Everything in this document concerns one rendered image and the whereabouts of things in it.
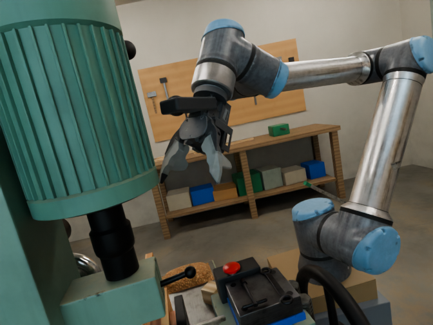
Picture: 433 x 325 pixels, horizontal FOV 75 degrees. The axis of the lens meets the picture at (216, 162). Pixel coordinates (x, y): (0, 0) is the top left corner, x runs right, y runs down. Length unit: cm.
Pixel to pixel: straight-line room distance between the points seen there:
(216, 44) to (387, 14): 406
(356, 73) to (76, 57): 91
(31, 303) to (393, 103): 98
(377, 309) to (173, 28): 340
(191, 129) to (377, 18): 410
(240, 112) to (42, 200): 339
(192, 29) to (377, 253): 331
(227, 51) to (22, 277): 51
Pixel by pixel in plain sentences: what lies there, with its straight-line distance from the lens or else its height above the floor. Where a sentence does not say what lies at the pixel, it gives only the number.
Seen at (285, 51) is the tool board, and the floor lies 182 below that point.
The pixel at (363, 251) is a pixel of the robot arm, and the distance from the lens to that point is 91.
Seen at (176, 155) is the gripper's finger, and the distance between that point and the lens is 57.
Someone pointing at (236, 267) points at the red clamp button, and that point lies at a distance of 51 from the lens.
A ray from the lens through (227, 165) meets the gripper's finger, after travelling 52.
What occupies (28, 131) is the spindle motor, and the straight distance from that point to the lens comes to 39.
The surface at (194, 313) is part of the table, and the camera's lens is 65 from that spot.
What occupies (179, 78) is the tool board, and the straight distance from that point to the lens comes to 367.
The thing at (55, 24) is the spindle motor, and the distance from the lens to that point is 38.
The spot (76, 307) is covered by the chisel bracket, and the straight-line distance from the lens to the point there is 49.
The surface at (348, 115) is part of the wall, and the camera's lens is 420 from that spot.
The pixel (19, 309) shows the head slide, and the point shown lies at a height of 110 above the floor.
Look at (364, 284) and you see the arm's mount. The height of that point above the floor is 61.
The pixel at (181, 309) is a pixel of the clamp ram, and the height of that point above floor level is 99.
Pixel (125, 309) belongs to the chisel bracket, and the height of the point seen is 103.
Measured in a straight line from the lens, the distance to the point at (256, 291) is 49.
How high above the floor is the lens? 129
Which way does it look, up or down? 10 degrees down
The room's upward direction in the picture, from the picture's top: 12 degrees counter-clockwise
